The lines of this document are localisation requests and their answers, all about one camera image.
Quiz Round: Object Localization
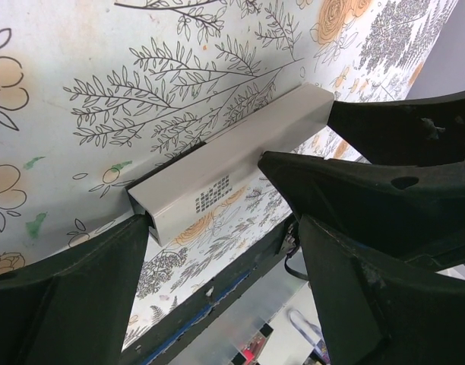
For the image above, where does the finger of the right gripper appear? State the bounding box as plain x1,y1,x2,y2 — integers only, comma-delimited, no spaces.
258,151,465,271
327,91,465,166

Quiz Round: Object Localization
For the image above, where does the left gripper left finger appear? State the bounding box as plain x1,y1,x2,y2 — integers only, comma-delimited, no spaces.
0,215,148,364

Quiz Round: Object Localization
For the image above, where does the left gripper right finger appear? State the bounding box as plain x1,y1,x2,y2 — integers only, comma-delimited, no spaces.
299,215,465,364

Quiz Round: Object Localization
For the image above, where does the white remote control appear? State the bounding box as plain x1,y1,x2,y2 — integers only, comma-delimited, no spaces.
127,84,334,246

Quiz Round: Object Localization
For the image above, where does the floral table mat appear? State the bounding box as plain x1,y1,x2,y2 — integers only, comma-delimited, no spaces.
0,0,461,349

